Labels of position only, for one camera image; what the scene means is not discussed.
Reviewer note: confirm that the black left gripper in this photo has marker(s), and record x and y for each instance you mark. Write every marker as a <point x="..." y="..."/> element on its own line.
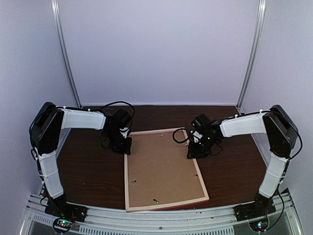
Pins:
<point x="126" y="148"/>

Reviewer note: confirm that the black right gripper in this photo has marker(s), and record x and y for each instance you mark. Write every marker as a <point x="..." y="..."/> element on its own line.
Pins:
<point x="194" y="153"/>

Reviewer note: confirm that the brown backing board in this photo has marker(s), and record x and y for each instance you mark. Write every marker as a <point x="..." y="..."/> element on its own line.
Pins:
<point x="161" y="171"/>

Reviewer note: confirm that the light wood picture frame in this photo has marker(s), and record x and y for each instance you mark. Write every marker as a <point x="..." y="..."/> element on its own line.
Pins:
<point x="127" y="191"/>

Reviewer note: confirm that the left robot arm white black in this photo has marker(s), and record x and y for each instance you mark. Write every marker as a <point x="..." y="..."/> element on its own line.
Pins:
<point x="45" y="131"/>

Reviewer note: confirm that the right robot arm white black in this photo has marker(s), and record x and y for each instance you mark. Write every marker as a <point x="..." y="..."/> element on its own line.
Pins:
<point x="275" y="123"/>

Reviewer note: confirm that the right controller board with leds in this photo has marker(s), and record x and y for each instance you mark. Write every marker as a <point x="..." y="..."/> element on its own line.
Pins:
<point x="259" y="225"/>

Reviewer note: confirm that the controller board with leds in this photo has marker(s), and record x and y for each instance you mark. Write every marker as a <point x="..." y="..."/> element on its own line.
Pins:
<point x="259" y="225"/>
<point x="62" y="225"/>

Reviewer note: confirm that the left controller board with leds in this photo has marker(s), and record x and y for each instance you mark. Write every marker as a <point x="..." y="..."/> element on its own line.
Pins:
<point x="62" y="225"/>

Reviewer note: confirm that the right camera cable black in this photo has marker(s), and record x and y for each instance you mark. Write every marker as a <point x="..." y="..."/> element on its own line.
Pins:
<point x="180" y="136"/>

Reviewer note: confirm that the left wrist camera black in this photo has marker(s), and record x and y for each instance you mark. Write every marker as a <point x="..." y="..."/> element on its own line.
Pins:
<point x="122" y="118"/>

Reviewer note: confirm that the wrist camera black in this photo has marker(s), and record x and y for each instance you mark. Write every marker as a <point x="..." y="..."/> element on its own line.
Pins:
<point x="199" y="121"/>
<point x="122" y="118"/>

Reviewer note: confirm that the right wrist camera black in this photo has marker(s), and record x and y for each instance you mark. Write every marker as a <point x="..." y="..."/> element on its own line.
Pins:
<point x="199" y="121"/>

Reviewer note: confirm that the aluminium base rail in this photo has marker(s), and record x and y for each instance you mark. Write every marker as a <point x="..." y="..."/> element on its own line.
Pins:
<point x="211" y="221"/>

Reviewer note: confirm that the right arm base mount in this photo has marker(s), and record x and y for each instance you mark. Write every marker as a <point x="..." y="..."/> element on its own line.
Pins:
<point x="261" y="206"/>

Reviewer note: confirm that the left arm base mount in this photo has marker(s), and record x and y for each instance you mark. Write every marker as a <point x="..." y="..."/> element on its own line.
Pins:
<point x="59" y="207"/>

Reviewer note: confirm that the left aluminium corner post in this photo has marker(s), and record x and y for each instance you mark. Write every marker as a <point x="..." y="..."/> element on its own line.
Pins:
<point x="64" y="53"/>

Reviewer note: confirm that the aluminium corner post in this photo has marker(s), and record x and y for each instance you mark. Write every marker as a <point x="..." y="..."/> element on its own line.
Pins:
<point x="261" y="14"/>
<point x="64" y="53"/>

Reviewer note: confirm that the right aluminium corner post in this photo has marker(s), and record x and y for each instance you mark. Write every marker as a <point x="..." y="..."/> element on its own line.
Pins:
<point x="261" y="14"/>

